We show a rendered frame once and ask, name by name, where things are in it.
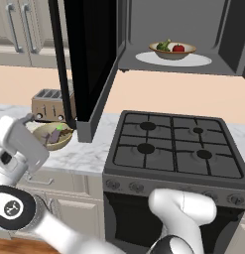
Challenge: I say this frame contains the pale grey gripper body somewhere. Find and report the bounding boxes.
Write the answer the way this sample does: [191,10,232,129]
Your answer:
[3,113,51,175]

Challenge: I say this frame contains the tan bowl with plain rim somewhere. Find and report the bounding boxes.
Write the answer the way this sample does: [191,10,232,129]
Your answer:
[31,122,75,152]

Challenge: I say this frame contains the beige base cupboard door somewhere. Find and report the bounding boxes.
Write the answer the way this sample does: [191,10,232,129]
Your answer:
[44,192,105,240]

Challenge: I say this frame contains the black microwave door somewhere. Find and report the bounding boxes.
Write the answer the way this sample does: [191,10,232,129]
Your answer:
[48,0,127,144]

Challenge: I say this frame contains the black oven door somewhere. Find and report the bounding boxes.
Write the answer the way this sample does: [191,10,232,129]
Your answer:
[103,191,245,254]

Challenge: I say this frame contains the green broccoli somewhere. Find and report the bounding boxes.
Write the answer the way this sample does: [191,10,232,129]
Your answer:
[156,38,173,53]

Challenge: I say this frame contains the tan bowl with red rim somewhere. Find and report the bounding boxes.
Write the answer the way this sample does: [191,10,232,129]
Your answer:
[148,41,197,62]

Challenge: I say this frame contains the red tomato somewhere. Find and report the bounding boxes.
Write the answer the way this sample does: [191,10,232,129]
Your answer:
[172,43,186,54]

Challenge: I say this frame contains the white microwave turntable plate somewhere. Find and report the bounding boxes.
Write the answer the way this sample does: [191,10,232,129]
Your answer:
[135,51,213,68]

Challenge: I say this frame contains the dark grey microwave oven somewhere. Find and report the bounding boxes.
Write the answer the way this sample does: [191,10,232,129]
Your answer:
[115,0,245,79]

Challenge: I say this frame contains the purple eggplant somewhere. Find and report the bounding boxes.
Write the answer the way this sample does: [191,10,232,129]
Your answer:
[43,124,66,146]

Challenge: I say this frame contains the silver four-slot toaster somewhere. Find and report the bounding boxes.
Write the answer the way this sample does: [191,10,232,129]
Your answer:
[31,87,77,123]

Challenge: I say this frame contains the narrow beige drawer front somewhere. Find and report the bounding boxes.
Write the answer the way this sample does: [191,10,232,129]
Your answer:
[85,174,105,200]

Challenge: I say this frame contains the grey stove knob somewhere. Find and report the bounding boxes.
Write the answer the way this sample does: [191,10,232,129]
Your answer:
[105,179,121,191]
[226,192,245,206]
[201,190,219,202]
[128,182,146,194]

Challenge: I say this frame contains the dark grey gas stove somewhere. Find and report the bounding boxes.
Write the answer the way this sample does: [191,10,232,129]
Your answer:
[101,109,245,254]

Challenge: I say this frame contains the grey drawer handle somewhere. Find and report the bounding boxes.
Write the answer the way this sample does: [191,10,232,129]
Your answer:
[26,174,56,187]

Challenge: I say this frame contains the beige wall cupboard door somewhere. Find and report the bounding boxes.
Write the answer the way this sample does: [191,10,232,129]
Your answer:
[17,0,72,69]
[0,0,33,67]

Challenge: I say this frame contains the grey cupboard door handle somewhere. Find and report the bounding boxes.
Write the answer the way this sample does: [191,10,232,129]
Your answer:
[5,2,25,55]
[22,2,40,55]

